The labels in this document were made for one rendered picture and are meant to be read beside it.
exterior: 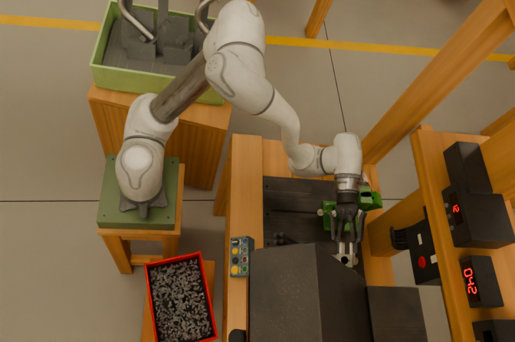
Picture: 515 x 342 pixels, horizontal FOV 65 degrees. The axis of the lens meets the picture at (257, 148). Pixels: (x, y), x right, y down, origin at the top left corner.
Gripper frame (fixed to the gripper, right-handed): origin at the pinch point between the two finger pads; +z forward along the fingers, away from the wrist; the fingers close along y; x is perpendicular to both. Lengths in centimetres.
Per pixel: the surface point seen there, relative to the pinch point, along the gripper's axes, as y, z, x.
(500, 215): 45.7, -11.9, -9.2
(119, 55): -109, -87, -22
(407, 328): 17.5, 21.4, 4.8
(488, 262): 42.5, 0.0, -13.3
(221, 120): -70, -59, 14
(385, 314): 12.0, 17.7, 0.8
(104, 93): -112, -68, -24
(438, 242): 31.2, -4.4, -13.5
